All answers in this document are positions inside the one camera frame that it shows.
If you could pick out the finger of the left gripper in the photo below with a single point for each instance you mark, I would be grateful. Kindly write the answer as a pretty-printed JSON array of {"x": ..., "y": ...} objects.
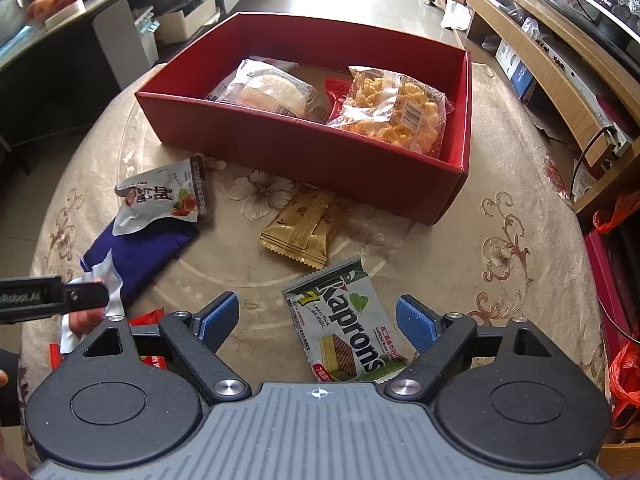
[{"x": 85, "y": 296}]

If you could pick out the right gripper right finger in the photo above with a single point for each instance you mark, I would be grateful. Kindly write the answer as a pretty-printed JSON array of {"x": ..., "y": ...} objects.
[{"x": 440, "y": 341}]

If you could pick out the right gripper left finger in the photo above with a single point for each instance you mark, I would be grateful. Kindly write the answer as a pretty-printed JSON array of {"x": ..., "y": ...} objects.
[{"x": 193, "y": 340}]

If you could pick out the sausage snack packet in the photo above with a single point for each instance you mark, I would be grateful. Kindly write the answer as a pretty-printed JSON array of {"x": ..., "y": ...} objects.
[{"x": 76, "y": 326}]

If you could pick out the red snack packet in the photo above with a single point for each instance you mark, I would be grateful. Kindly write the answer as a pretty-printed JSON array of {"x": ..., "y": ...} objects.
[{"x": 141, "y": 326}]

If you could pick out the blue purple snack bag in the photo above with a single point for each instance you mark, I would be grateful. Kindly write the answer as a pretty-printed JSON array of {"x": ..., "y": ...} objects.
[{"x": 138, "y": 257}]

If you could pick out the green Kaprons wafer packet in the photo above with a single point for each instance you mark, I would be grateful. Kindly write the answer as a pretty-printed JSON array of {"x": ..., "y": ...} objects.
[{"x": 345, "y": 331}]

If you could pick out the silver white pouch snack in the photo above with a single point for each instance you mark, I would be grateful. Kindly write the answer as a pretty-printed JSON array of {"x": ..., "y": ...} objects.
[{"x": 177, "y": 191}]

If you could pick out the yellow puffed snack bag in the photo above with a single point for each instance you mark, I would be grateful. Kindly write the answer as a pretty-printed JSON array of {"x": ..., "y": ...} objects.
[{"x": 394, "y": 108}]

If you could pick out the round rice cake packet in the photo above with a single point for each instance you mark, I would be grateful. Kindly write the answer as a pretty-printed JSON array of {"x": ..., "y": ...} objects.
[{"x": 265, "y": 84}]

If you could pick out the left human hand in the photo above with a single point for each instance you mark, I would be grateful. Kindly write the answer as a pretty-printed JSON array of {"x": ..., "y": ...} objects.
[{"x": 4, "y": 378}]

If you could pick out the gold foil snack packet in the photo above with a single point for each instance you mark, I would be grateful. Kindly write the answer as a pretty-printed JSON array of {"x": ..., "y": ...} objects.
[{"x": 304, "y": 229}]

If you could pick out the orange red plastic bag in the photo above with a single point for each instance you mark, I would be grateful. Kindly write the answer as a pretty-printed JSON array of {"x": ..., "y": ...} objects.
[{"x": 615, "y": 244}]

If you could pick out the dark glass coffee table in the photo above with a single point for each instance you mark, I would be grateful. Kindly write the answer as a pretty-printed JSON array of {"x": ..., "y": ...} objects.
[{"x": 53, "y": 84}]

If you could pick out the red cardboard box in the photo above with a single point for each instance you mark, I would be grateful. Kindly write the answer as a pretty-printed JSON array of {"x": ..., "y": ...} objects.
[{"x": 400, "y": 181}]

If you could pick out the wooden TV cabinet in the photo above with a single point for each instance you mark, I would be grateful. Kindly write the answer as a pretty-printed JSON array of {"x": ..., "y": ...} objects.
[{"x": 592, "y": 85}]

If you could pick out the blue white box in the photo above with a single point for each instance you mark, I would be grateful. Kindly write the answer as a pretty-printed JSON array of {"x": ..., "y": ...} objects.
[{"x": 516, "y": 71}]

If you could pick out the white cardboard storage box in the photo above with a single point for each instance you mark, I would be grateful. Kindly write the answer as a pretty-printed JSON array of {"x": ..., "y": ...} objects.
[{"x": 184, "y": 18}]

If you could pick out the white plastic bag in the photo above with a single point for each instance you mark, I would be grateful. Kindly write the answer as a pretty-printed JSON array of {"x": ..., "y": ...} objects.
[{"x": 457, "y": 16}]

